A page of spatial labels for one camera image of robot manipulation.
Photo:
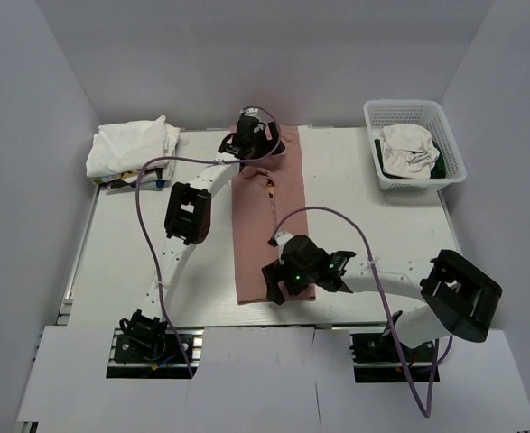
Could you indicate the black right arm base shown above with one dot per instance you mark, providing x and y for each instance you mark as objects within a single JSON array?
[{"x": 375, "y": 359}]

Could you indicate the dark green t shirt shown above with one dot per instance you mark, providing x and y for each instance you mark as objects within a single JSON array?
[{"x": 438, "y": 171}]

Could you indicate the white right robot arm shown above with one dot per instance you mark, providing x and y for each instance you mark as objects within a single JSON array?
[{"x": 457, "y": 298}]

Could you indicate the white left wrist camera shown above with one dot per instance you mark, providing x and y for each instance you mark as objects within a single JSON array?
[{"x": 254, "y": 122}]

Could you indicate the white folded t shirt stack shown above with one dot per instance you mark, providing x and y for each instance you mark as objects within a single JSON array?
[{"x": 119, "y": 151}]

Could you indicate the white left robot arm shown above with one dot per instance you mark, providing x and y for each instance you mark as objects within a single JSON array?
[{"x": 187, "y": 223}]

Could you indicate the white plastic basket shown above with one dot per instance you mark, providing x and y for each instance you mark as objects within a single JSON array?
[{"x": 428, "y": 114}]

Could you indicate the pink t shirt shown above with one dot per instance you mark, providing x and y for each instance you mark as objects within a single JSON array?
[{"x": 261, "y": 196}]

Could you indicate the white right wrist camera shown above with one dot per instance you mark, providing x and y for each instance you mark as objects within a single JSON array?
[{"x": 280, "y": 238}]

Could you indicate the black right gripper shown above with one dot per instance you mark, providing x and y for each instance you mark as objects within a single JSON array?
[{"x": 275, "y": 273}]

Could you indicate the white crumpled t shirt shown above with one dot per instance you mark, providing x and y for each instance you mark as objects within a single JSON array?
[{"x": 407, "y": 151}]

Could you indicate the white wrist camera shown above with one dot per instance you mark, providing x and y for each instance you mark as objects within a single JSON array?
[
  {"x": 280, "y": 238},
  {"x": 254, "y": 122}
]

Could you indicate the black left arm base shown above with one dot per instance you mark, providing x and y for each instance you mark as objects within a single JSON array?
[{"x": 145, "y": 348}]

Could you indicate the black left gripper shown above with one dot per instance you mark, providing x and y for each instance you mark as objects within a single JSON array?
[{"x": 270, "y": 145}]

